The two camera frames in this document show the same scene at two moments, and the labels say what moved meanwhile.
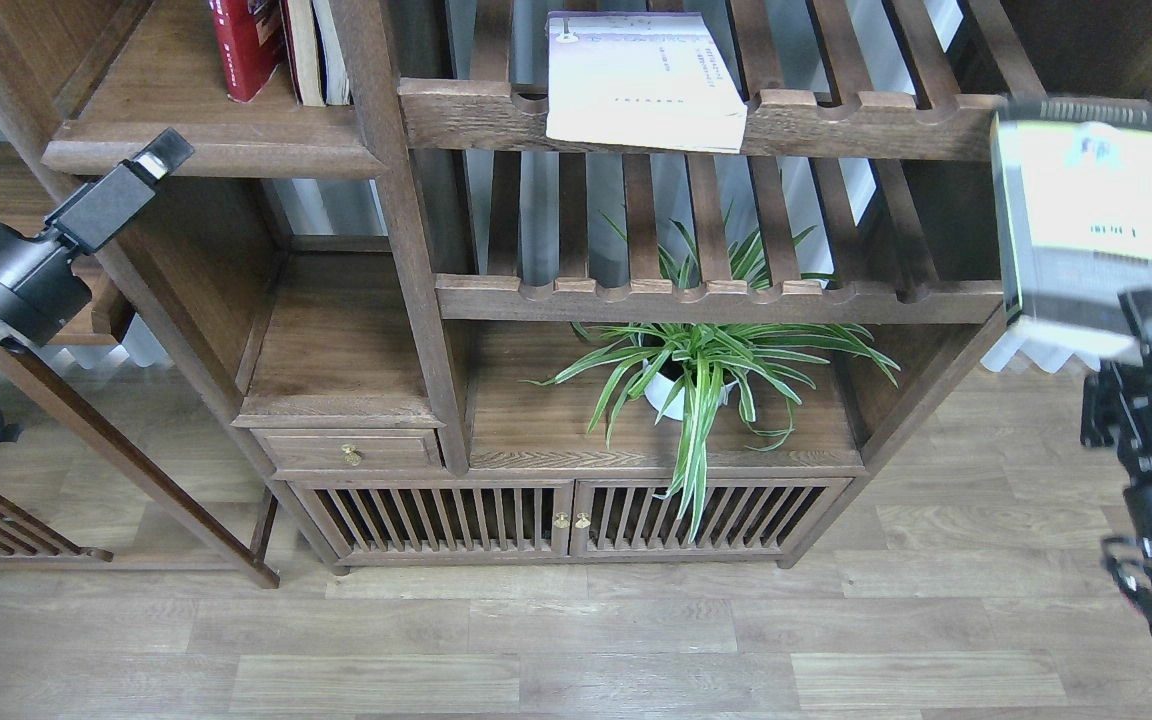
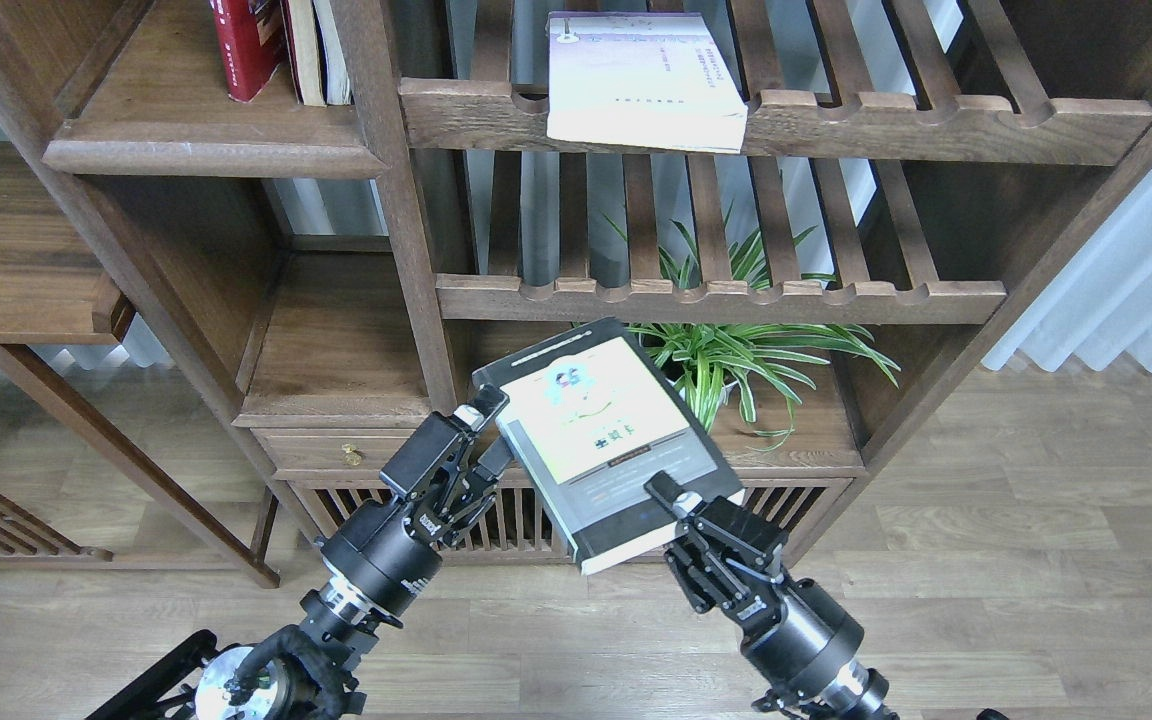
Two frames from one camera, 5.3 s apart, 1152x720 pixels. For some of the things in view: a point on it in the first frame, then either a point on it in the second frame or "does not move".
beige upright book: x=307 y=53 does not move
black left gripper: x=28 y=284 -> x=387 y=548
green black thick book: x=1095 y=197 -> x=589 y=421
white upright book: x=335 y=75 does not move
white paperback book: x=643 y=78 does not move
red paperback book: x=248 y=36 does not move
